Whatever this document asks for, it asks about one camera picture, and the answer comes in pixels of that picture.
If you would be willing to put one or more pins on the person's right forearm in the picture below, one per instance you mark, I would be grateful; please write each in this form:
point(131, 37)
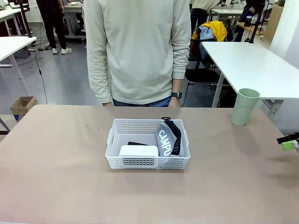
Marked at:
point(98, 77)

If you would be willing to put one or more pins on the white rectangular box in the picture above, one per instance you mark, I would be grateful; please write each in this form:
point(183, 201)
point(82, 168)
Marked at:
point(139, 151)

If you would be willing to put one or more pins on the black stand pole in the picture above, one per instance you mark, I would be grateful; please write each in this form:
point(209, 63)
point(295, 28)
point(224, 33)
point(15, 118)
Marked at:
point(25, 21)
point(255, 25)

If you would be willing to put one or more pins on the wooden cabinet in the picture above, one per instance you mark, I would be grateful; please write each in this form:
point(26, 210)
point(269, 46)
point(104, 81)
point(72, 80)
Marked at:
point(274, 22)

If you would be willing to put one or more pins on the white perforated plastic basket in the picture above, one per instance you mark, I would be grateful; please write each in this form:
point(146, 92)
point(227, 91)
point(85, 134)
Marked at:
point(130, 161)

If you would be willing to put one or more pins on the person's left hand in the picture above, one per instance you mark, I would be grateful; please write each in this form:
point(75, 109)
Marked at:
point(174, 102)

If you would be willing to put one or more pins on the bystander in black clothes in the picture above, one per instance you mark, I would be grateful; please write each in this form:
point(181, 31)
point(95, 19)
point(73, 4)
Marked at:
point(54, 23)

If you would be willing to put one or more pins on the person in beige sweater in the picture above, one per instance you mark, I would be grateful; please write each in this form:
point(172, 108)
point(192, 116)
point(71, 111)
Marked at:
point(135, 46)

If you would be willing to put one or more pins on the yellow jacket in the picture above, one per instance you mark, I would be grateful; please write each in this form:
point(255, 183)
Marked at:
point(219, 29)

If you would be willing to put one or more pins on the pale green plastic cup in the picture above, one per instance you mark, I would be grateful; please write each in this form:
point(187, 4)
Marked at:
point(244, 109)

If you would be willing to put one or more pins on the bystander in blue clothes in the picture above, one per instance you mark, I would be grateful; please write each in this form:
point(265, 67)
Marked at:
point(243, 21)

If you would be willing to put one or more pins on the black stapler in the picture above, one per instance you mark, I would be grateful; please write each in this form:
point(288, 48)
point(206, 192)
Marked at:
point(137, 143)

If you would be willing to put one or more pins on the white table with slanted legs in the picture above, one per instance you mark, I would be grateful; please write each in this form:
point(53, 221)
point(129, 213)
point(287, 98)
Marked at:
point(14, 42)

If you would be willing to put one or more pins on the black smartwatch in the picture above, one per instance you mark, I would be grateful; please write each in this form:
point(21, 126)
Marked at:
point(176, 95)

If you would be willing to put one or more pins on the grey pouch with CAMPUS print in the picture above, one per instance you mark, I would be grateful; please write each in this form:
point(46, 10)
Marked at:
point(163, 140)

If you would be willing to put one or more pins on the bystander in beige top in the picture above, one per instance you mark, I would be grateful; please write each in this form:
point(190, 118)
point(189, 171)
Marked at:
point(201, 11)

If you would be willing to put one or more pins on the black chair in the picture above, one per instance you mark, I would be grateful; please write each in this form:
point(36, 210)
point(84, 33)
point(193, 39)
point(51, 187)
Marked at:
point(201, 75)

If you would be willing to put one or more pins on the brown cardboard box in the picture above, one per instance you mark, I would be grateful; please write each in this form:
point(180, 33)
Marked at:
point(23, 105)

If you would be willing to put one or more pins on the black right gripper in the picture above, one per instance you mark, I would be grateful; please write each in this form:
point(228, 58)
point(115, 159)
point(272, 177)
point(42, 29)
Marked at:
point(290, 137)

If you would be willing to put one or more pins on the person's right hand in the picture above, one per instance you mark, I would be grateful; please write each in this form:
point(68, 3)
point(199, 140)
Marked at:
point(108, 104)

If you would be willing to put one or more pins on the grey-legged workbench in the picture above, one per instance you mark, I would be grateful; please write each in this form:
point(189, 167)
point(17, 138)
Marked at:
point(74, 14)

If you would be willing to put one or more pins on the person's left forearm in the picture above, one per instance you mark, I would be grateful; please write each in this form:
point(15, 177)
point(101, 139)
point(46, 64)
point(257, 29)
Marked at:
point(180, 67)

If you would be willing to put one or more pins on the large white side table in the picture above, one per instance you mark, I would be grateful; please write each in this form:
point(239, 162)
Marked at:
point(245, 65)

